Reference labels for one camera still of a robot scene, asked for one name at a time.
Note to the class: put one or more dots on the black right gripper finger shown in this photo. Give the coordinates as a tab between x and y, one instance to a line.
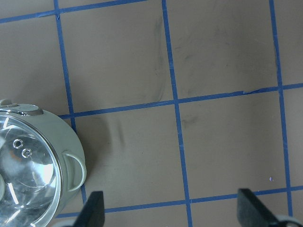
251	212

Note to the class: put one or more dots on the glass pot lid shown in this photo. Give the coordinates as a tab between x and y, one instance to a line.
29	175

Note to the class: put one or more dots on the pale green cooking pot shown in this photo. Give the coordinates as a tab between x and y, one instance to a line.
65	144

